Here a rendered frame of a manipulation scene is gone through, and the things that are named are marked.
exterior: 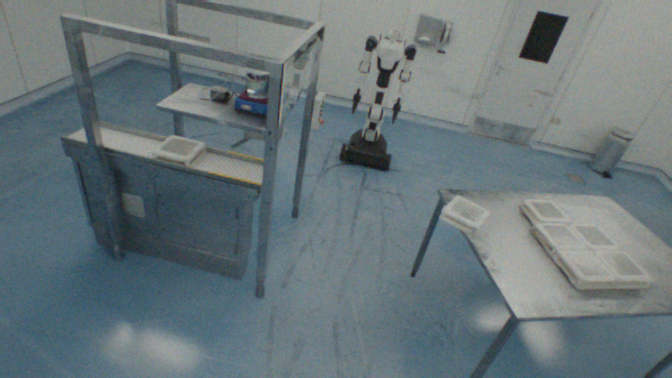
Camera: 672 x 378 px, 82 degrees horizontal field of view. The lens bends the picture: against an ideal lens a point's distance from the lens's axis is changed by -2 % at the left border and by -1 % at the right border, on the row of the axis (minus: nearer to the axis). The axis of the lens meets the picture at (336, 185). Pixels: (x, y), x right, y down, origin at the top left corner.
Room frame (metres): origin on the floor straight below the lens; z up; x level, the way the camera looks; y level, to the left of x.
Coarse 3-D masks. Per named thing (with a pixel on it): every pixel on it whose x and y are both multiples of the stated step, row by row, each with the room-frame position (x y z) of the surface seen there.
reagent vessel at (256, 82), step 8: (248, 72) 2.03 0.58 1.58; (256, 72) 2.01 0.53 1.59; (264, 72) 2.03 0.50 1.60; (248, 80) 2.03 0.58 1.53; (256, 80) 2.02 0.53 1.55; (264, 80) 2.03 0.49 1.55; (248, 88) 2.03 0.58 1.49; (256, 88) 2.02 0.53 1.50; (264, 88) 2.03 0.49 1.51; (256, 96) 2.02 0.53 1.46; (264, 96) 2.04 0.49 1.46
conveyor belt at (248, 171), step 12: (84, 132) 2.15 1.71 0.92; (108, 132) 2.21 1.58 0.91; (120, 132) 2.24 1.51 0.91; (108, 144) 2.07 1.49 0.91; (120, 144) 2.10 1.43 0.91; (132, 144) 2.12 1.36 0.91; (144, 144) 2.15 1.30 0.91; (156, 144) 2.18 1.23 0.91; (204, 156) 2.15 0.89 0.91; (216, 156) 2.18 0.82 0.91; (204, 168) 2.02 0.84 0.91; (216, 168) 2.04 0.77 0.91; (228, 168) 2.07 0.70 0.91; (240, 168) 2.09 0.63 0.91; (252, 168) 2.12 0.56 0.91; (252, 180) 1.99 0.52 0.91
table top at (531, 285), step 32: (448, 192) 2.38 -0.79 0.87; (480, 192) 2.46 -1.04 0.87; (512, 192) 2.56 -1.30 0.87; (512, 224) 2.14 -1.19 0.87; (608, 224) 2.37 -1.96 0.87; (640, 224) 2.46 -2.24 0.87; (480, 256) 1.75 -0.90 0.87; (512, 256) 1.81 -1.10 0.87; (544, 256) 1.87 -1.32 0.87; (640, 256) 2.06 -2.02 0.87; (512, 288) 1.54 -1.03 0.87; (544, 288) 1.59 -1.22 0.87; (544, 320) 1.39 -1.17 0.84
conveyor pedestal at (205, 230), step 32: (96, 192) 2.04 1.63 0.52; (128, 192) 2.03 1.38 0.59; (160, 192) 2.01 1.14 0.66; (192, 192) 1.99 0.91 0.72; (96, 224) 2.04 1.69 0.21; (128, 224) 2.03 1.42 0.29; (160, 224) 2.01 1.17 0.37; (192, 224) 1.99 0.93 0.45; (224, 224) 1.98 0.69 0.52; (160, 256) 2.02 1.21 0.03; (192, 256) 2.00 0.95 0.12; (224, 256) 1.98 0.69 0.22
